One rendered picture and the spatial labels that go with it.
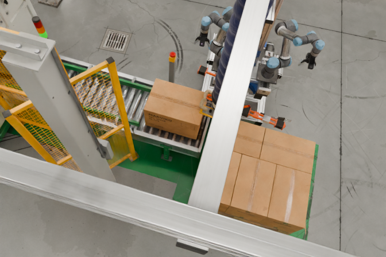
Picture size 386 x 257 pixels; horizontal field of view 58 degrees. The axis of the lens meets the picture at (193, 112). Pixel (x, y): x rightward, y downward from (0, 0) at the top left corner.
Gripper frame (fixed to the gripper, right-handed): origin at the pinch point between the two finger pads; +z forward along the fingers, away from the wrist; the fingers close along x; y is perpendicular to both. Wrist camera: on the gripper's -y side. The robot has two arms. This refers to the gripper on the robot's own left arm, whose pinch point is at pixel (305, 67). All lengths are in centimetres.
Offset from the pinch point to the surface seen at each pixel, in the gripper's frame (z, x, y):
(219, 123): -153, 81, -148
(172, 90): 57, 122, -22
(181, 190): 152, 90, -102
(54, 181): -169, 124, -184
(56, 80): -127, 155, -132
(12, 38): -149, 168, -129
